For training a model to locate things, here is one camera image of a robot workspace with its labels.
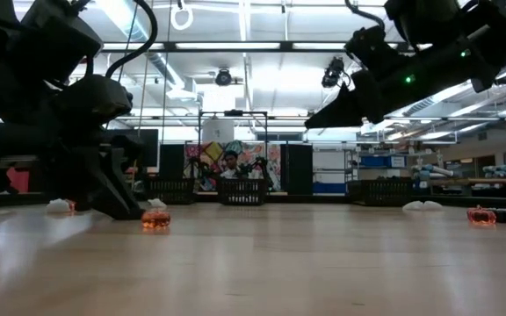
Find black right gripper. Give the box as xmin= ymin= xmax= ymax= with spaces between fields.
xmin=304 ymin=63 xmax=415 ymax=130

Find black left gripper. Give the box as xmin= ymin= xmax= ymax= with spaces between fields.
xmin=0 ymin=100 xmax=147 ymax=220

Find black slotted plastic basket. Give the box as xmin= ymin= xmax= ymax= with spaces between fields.
xmin=216 ymin=177 xmax=269 ymax=206
xmin=348 ymin=177 xmax=415 ymax=207
xmin=147 ymin=176 xmax=196 ymax=205

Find black monitor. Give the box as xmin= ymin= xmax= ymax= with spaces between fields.
xmin=129 ymin=128 xmax=160 ymax=168

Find white cabinet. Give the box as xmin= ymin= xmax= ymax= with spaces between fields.
xmin=313 ymin=148 xmax=347 ymax=183

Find blue storage bins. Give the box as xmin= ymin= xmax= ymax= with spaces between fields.
xmin=360 ymin=155 xmax=408 ymax=169

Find black upright panel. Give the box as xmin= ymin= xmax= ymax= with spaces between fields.
xmin=159 ymin=143 xmax=186 ymax=179
xmin=280 ymin=143 xmax=314 ymax=197

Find red fabric panel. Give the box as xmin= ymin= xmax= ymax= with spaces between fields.
xmin=5 ymin=166 xmax=31 ymax=194

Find colourful patchwork mural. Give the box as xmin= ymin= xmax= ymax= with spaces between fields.
xmin=184 ymin=140 xmax=282 ymax=192

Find white hanging box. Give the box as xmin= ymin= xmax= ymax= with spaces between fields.
xmin=201 ymin=118 xmax=235 ymax=144

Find person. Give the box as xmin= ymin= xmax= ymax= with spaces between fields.
xmin=219 ymin=150 xmax=244 ymax=179

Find wooden workbench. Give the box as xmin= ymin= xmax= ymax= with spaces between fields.
xmin=428 ymin=176 xmax=506 ymax=186

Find black camera with cable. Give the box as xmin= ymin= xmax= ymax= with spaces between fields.
xmin=321 ymin=56 xmax=351 ymax=89

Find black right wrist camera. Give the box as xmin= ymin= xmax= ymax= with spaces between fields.
xmin=343 ymin=25 xmax=397 ymax=69

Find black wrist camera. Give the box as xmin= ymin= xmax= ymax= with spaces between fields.
xmin=343 ymin=25 xmax=397 ymax=69
xmin=53 ymin=73 xmax=134 ymax=133

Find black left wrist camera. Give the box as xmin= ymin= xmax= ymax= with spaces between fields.
xmin=53 ymin=73 xmax=134 ymax=133

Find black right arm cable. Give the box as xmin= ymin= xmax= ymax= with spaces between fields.
xmin=343 ymin=0 xmax=388 ymax=32

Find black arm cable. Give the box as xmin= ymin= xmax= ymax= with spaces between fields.
xmin=103 ymin=0 xmax=160 ymax=80
xmin=343 ymin=0 xmax=388 ymax=32

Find black aluminium table frame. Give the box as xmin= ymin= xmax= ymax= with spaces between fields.
xmin=0 ymin=190 xmax=506 ymax=211

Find black metal gantry frame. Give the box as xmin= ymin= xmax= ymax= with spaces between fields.
xmin=197 ymin=109 xmax=269 ymax=181

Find black overhead camera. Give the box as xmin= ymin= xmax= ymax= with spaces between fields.
xmin=214 ymin=68 xmax=235 ymax=88

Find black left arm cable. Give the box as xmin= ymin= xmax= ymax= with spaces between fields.
xmin=103 ymin=0 xmax=160 ymax=80

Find white cable ring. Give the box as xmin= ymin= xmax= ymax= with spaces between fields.
xmin=170 ymin=3 xmax=194 ymax=32

